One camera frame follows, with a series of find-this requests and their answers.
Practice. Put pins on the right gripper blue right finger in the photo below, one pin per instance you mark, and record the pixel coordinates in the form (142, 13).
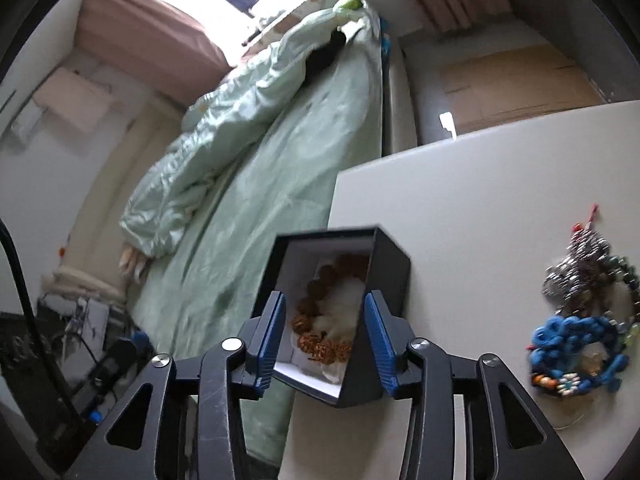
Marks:
(506, 434)

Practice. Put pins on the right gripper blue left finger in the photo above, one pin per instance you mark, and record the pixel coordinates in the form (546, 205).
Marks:
(143, 436)

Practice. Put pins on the black jewelry box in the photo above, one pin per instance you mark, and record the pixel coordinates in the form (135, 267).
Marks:
(325, 278)

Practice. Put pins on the white tissue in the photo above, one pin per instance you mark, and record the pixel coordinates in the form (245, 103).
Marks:
(323, 333)

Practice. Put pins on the gold butterfly brooch clear disc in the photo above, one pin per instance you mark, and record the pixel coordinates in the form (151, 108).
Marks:
(577, 398)

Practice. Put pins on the beige headboard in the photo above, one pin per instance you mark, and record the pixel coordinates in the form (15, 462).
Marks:
(90, 265)

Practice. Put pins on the white square table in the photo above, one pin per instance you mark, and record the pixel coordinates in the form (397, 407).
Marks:
(481, 218)

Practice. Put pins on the bed with green sheet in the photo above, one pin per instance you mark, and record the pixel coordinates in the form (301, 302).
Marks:
(284, 183)

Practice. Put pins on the light green duvet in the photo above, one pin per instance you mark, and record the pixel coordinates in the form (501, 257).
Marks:
(223, 123)

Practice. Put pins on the white air conditioner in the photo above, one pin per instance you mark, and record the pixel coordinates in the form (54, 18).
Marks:
(73, 98)

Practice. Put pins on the flat cardboard on floor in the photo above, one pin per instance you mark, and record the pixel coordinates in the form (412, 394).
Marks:
(514, 85)

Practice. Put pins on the pink left curtain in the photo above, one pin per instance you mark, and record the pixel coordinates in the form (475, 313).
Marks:
(155, 43)

